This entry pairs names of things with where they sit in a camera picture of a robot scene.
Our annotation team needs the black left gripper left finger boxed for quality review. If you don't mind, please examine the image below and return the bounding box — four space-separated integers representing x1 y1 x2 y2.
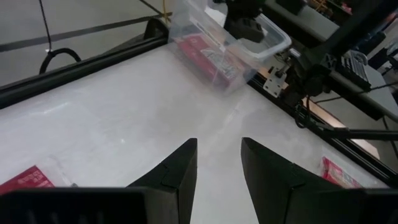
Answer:
0 138 198 224

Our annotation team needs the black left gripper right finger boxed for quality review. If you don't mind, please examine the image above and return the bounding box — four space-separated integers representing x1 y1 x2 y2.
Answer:
241 137 398 224

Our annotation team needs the clear plastic bin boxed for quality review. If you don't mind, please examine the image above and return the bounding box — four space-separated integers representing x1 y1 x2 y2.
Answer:
167 0 292 96

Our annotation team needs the dark grey desk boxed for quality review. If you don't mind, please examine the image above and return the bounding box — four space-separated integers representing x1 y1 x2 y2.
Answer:
264 0 398 124

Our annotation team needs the plywood base board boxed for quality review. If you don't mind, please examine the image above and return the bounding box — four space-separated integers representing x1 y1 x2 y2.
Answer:
257 67 382 160

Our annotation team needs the black keyboard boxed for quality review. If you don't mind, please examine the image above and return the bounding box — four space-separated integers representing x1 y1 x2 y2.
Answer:
337 49 373 93

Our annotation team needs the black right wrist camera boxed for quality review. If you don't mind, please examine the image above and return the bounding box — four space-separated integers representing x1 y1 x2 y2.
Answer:
231 17 265 44

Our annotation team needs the silver metal bracket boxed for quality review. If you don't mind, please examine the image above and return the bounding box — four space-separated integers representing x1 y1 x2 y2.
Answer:
262 65 290 99

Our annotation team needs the black aluminium table frame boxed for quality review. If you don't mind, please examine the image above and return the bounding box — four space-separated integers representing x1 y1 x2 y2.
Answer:
0 17 398 187

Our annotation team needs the black power cable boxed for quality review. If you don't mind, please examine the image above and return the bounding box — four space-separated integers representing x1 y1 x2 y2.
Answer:
37 0 82 75

